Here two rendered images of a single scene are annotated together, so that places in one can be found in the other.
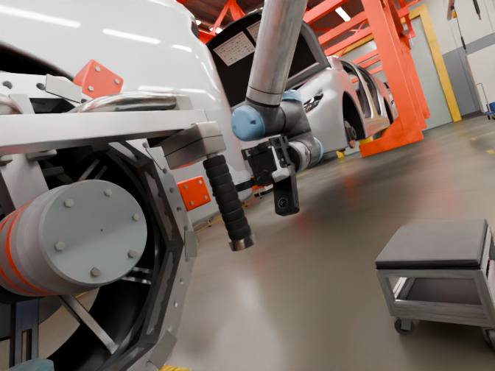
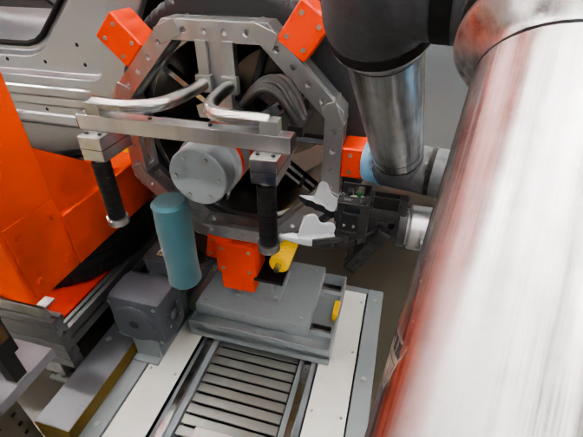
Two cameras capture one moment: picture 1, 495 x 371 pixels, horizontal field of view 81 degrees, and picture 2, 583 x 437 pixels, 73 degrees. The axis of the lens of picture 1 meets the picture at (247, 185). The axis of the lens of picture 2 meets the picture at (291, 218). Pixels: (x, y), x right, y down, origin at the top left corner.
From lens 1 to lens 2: 0.73 m
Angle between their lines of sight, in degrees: 72
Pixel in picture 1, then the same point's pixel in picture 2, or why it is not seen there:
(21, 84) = (232, 31)
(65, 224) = (180, 166)
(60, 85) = (258, 33)
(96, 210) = (197, 167)
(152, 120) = (225, 138)
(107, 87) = (305, 34)
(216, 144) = (263, 179)
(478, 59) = not seen: outside the picture
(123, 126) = (201, 138)
